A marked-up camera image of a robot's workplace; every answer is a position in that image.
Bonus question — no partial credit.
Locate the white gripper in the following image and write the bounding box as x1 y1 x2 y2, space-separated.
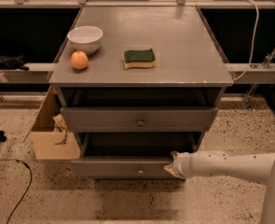
164 151 194 179

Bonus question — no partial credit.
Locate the grey drawer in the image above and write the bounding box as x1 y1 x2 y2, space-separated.
61 107 218 133
73 133 201 179

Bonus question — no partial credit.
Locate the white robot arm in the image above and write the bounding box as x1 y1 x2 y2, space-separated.
164 150 275 224

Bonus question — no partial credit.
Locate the grey drawer cabinet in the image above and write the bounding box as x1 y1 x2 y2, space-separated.
48 5 234 181

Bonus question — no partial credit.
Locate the grey top drawer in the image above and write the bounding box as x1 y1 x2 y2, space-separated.
61 107 218 133

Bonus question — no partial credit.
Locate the open cardboard box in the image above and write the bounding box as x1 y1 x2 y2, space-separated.
30 88 80 160

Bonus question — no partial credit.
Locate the green yellow sponge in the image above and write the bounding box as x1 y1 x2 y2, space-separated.
123 49 156 69

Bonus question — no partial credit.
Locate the orange fruit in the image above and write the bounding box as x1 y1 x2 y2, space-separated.
71 51 89 70

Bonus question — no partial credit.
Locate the white ceramic bowl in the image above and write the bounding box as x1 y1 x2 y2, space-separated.
67 26 103 54

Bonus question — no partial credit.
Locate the black floor cable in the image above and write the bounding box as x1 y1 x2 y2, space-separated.
0 158 33 224

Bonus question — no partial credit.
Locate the white hanging cable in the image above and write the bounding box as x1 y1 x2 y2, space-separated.
233 0 260 82

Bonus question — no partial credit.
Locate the black cloth on rail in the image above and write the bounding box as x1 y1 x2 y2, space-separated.
0 55 29 71

